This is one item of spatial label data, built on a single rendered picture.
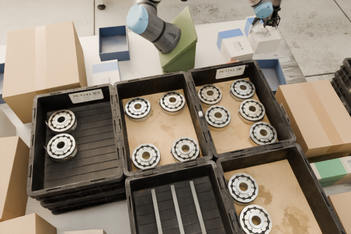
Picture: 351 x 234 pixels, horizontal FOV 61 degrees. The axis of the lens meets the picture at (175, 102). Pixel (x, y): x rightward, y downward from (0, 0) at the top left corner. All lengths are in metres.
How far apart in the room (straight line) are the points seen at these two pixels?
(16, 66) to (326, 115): 1.29
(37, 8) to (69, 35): 1.88
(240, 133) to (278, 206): 0.29
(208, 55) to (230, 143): 0.60
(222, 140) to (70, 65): 0.71
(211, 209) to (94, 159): 0.45
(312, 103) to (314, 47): 1.63
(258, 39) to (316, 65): 1.23
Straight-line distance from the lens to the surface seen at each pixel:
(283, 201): 1.11
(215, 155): 1.01
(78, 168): 1.14
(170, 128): 1.16
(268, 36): 1.63
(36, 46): 1.49
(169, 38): 1.39
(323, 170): 1.22
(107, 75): 1.41
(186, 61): 1.43
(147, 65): 1.54
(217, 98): 1.22
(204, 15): 2.98
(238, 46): 1.54
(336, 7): 3.45
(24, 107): 1.39
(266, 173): 1.13
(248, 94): 1.26
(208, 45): 1.65
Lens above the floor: 1.83
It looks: 55 degrees down
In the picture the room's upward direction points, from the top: straight up
